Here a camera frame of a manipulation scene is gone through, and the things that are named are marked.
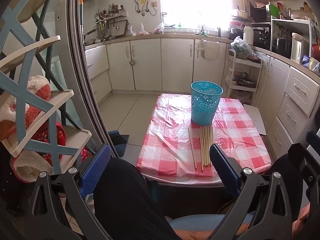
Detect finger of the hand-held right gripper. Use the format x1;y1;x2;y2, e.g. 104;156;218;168
288;142;320;181
306;130;320;151

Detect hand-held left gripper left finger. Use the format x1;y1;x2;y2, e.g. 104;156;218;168
28;144;112;240

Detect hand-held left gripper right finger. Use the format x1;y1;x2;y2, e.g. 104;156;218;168
209;144;295;240

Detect bundle of wooden chopsticks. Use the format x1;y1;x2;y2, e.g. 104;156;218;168
199;126;214;171

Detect long wooden chopstick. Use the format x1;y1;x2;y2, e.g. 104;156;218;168
188;127;197;169

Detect teal perforated plastic basket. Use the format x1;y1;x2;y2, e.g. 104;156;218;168
191;81;223;126

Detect dark blue dustpan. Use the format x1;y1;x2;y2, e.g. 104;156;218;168
107;129;130;158

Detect table with dark edge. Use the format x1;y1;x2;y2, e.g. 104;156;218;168
144;174;270;188

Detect person's left leg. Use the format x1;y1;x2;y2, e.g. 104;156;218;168
94;156;181;240

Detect red patterned slipper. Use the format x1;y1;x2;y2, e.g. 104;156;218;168
32;122;67;151

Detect blue chair seat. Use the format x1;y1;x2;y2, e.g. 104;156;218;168
165;214;253;233

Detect white flat board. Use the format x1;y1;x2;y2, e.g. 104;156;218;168
244;104;268;136

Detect red white checked tablecloth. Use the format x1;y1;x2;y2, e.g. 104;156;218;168
136;93;273;181

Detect red slipper with white lining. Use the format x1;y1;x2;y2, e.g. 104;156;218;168
11;150;63;183

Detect white tiered cart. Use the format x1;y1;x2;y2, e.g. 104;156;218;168
224;49;263;106

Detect red pot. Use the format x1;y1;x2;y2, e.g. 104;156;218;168
311;42;320;62

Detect dark pot with lid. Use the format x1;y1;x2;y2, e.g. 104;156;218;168
232;71;257;87

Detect white electric kettle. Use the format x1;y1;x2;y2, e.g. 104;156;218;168
291;32;311;63

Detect black cooking pot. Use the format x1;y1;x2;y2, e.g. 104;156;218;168
274;37;292;53

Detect orange white plush slipper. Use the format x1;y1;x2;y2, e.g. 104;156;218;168
0;75;52;141

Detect cream and blue shelf rack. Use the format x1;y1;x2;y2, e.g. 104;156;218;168
0;0;92;178

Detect plastic bag of greens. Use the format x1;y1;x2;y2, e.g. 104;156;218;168
230;36;258;60

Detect cream kitchen base cabinets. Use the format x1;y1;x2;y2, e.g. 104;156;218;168
84;34;320;161

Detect white counter shelf rack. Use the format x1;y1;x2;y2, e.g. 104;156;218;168
271;17;316;63

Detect white hanging bin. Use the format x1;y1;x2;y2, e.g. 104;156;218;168
196;39;221;61

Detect white thermos jug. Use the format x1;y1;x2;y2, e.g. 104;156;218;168
243;23;254;46

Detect green cutting board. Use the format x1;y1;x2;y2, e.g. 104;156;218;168
270;4;281;19

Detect black frying pan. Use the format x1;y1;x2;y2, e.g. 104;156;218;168
84;29;97;43

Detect black microwave oven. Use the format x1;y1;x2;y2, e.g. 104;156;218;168
249;0;272;23

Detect window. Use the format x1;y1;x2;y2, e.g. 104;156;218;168
160;0;233;29

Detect grey sliding door frame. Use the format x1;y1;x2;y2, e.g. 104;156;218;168
56;0;121;158

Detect wall utensil rack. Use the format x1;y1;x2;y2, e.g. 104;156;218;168
94;4;128;42

